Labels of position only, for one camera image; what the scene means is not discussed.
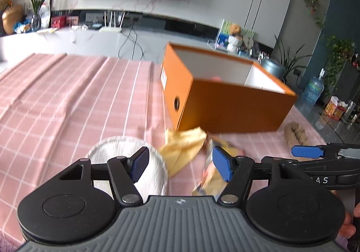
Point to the red gift bag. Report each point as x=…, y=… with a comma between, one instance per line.
x=334, y=108

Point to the orange cardboard box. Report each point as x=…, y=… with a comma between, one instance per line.
x=230, y=106

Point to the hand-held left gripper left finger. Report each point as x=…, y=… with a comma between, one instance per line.
x=140, y=163

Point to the purple rug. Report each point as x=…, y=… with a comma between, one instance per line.
x=8, y=242

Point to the blue snack bag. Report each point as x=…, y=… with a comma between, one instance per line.
x=22, y=27

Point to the round hand fan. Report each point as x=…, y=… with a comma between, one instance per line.
x=248, y=41

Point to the blue water bottle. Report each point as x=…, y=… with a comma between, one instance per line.
x=312, y=90

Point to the yellow envelope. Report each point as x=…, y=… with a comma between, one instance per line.
x=47, y=30

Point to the long-leaf potted plant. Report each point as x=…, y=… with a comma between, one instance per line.
x=289, y=61

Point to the pink checked tablecloth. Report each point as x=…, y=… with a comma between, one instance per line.
x=70, y=100

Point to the dark cabinet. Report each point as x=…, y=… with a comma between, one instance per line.
x=354, y=83

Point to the green plant in glass vase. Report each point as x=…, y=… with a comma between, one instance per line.
x=36, y=2

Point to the brown teddy bear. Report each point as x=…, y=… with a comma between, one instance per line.
x=235, y=30

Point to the tall leafy plant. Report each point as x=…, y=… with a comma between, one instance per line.
x=339, y=55

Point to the white round plush pad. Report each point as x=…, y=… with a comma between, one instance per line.
x=153, y=176

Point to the grey trash can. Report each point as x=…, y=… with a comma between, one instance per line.
x=273, y=68

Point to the hanging vine plant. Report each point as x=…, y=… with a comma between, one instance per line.
x=312, y=4

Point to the person's right hand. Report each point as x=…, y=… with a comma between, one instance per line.
x=350, y=226

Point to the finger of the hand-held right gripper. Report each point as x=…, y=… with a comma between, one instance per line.
x=308, y=151
x=295, y=166

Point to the white marble tv console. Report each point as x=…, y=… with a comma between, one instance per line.
x=92, y=42

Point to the teddy bear in white pot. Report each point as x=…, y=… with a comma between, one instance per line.
x=234, y=44

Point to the golden vase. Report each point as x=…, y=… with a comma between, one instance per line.
x=12, y=18

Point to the pink box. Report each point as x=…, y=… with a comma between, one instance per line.
x=72, y=21

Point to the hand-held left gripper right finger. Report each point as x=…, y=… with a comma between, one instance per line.
x=222, y=163

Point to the white router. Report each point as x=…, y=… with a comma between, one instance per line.
x=111, y=29

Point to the green and blue painting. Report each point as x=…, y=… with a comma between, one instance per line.
x=223, y=39

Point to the beige braided slipper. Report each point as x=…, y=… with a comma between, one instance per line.
x=296, y=134

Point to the red box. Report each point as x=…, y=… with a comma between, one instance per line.
x=58, y=22

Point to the clear plastic packet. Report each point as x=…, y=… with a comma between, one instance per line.
x=211, y=181

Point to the yellow cloth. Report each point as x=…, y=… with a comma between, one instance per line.
x=180, y=145

